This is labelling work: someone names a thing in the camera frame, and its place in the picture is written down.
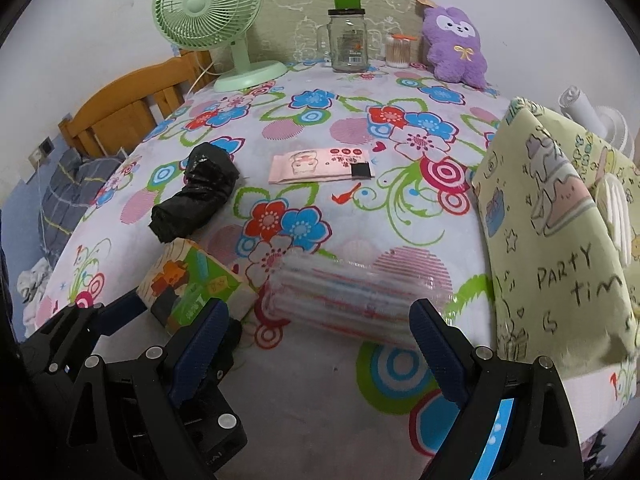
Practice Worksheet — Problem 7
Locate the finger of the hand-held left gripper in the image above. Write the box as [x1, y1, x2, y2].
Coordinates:
[19, 289, 146, 386]
[175, 316, 249, 480]

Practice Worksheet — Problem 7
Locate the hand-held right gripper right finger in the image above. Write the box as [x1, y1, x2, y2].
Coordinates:
[409, 298, 584, 480]

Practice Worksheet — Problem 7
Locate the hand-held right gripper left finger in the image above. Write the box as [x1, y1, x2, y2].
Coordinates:
[64, 297, 231, 480]

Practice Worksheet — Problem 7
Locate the cartoon tissue pack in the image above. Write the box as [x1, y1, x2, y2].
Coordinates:
[136, 237, 259, 337]

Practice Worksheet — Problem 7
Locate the clear plastic straw pack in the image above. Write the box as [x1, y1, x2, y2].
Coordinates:
[260, 252, 456, 348]

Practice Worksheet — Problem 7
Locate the yellow cartoon storage box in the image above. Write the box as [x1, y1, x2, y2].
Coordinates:
[471, 96, 640, 378]

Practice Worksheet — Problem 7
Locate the white crumpled cloth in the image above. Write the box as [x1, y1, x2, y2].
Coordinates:
[17, 255, 51, 306]

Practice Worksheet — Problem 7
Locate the floral tablecloth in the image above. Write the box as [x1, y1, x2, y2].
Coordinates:
[22, 57, 626, 480]

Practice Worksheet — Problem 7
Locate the grey plaid blanket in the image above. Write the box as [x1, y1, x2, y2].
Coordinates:
[39, 152, 126, 261]

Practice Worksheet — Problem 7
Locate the black plastic bag roll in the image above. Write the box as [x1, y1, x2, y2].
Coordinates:
[149, 142, 240, 245]

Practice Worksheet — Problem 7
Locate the pink wipes packet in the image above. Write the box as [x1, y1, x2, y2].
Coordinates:
[267, 146, 376, 185]

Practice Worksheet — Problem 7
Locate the white standing fan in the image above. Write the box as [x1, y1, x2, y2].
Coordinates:
[557, 85, 640, 161]

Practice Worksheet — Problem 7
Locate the purple plush bunny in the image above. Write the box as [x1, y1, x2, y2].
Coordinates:
[416, 0, 488, 90]

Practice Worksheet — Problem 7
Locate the small cotton swab jar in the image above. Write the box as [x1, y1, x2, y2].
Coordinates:
[385, 34, 417, 68]

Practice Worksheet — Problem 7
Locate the green desk fan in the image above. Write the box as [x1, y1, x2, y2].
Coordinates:
[151, 0, 290, 93]

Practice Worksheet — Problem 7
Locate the glass jar with green lid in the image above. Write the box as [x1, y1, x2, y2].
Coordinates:
[316, 0, 370, 73]

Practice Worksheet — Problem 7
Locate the green patterned panel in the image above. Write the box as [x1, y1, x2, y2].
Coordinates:
[247, 0, 426, 63]

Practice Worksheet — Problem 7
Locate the white charging cable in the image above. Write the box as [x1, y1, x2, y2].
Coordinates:
[35, 160, 52, 257]

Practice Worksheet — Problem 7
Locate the wall socket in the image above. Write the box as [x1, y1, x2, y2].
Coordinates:
[30, 137, 55, 166]

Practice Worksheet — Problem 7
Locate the green fan cord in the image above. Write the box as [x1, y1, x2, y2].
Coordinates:
[189, 52, 223, 97]

